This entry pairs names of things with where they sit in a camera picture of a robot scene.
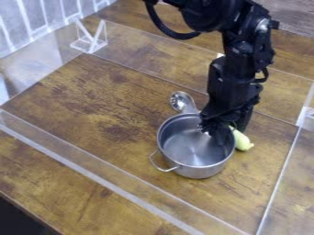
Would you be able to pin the green spoon handle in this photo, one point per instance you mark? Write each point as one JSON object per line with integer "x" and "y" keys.
{"x": 242, "y": 141}

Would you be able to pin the stainless steel pot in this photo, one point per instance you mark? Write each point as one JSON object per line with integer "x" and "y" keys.
{"x": 188, "y": 152}

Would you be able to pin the black bar on table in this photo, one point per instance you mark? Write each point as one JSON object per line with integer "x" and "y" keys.
{"x": 274, "y": 24}

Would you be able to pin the clear acrylic front barrier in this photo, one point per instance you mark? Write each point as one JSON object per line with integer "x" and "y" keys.
{"x": 155, "y": 200}

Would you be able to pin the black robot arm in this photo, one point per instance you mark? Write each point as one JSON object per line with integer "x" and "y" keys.
{"x": 242, "y": 21}

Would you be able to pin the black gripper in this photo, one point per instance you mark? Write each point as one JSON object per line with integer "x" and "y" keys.
{"x": 233, "y": 91}

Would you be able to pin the clear acrylic triangle stand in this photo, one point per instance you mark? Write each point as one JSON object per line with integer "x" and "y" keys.
{"x": 90, "y": 43}

